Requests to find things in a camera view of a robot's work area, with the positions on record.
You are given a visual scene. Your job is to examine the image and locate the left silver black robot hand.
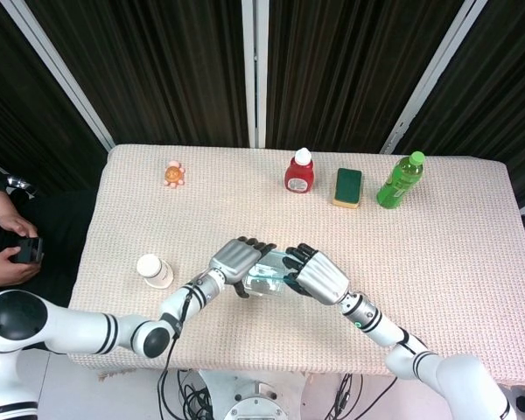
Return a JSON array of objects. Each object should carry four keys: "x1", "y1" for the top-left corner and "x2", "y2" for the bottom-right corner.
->
[{"x1": 208, "y1": 236, "x2": 277, "y2": 299}]

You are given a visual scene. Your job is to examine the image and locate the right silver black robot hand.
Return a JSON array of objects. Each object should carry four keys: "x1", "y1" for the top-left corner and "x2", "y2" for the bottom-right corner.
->
[{"x1": 282, "y1": 243, "x2": 351, "y2": 305}]

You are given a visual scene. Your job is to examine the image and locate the clear plastic container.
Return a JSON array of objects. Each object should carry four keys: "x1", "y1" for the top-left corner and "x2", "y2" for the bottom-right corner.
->
[{"x1": 247, "y1": 249, "x2": 297, "y2": 284}]

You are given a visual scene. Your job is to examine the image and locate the pink waffle tablecloth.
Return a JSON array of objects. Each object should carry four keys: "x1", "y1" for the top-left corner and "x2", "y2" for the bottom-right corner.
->
[{"x1": 65, "y1": 143, "x2": 525, "y2": 389}]

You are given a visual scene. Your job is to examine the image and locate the white plastic jar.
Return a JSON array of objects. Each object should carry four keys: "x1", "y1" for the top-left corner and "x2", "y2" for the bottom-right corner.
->
[{"x1": 136, "y1": 254, "x2": 175, "y2": 290}]

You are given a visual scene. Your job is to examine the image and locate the green yellow sponge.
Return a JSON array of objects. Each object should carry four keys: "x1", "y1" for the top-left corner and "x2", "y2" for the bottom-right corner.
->
[{"x1": 332, "y1": 167, "x2": 363, "y2": 209}]

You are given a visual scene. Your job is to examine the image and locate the red sauce bottle white cap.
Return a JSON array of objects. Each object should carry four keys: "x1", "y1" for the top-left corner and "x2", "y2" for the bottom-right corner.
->
[{"x1": 283, "y1": 147, "x2": 315, "y2": 193}]

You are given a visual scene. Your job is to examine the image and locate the orange turtle toy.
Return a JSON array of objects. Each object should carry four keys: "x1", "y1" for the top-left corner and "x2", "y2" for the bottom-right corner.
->
[{"x1": 163, "y1": 160, "x2": 187, "y2": 189}]

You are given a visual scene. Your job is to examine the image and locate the green drink bottle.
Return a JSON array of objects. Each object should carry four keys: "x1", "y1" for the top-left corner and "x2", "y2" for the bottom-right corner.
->
[{"x1": 375, "y1": 150, "x2": 426, "y2": 210}]

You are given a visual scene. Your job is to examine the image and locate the white robot torso base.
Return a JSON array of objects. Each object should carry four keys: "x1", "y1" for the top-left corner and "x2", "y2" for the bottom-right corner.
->
[{"x1": 199, "y1": 369, "x2": 317, "y2": 420}]

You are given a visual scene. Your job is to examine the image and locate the black pleated curtain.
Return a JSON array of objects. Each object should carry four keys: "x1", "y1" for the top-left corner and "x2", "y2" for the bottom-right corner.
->
[
  {"x1": 24, "y1": 0, "x2": 250, "y2": 148},
  {"x1": 266, "y1": 0, "x2": 465, "y2": 154},
  {"x1": 391, "y1": 0, "x2": 525, "y2": 207},
  {"x1": 0, "y1": 0, "x2": 109, "y2": 193}
]

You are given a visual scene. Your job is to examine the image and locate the black smartphone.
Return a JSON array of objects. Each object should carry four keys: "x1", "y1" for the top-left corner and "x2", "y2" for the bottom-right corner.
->
[{"x1": 11, "y1": 237, "x2": 45, "y2": 265}]

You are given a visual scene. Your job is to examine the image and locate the bystander bare hand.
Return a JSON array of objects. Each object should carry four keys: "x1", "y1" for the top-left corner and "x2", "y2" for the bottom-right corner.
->
[
  {"x1": 0, "y1": 213, "x2": 39, "y2": 240},
  {"x1": 0, "y1": 247, "x2": 41, "y2": 293}
]

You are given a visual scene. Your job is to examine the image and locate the shiny metal chair part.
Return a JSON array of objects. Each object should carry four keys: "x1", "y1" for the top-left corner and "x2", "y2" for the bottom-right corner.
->
[{"x1": 6, "y1": 174, "x2": 39, "y2": 198}]

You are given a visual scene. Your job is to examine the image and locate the black cable bundle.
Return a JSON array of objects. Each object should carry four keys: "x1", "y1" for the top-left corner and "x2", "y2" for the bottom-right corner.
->
[
  {"x1": 157, "y1": 369, "x2": 215, "y2": 420},
  {"x1": 326, "y1": 372, "x2": 365, "y2": 420}
]

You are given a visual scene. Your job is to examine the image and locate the aluminium frame post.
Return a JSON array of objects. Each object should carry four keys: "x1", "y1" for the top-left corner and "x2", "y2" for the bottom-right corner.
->
[
  {"x1": 0, "y1": 0, "x2": 116, "y2": 152},
  {"x1": 379, "y1": 0, "x2": 489, "y2": 155},
  {"x1": 241, "y1": 0, "x2": 270, "y2": 149}
]

